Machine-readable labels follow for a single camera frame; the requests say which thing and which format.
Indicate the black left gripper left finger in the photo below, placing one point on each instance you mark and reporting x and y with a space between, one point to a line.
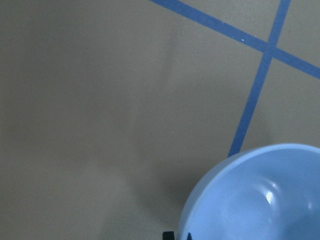
168 235

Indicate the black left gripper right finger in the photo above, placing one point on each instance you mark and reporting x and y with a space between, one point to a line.
189 236

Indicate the blue bowl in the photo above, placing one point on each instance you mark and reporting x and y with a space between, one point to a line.
267 193

